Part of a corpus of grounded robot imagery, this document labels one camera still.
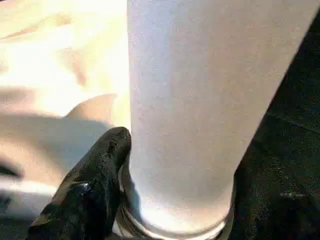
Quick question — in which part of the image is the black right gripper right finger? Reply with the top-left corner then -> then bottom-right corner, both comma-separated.
232,144 -> 320,240

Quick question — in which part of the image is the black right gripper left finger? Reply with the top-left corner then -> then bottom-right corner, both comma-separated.
25,126 -> 132,240

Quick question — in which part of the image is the white plastic table leg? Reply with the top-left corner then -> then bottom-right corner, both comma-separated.
126,0 -> 320,239

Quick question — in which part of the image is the white plastic table top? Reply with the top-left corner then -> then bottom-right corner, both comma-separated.
0,0 -> 132,223

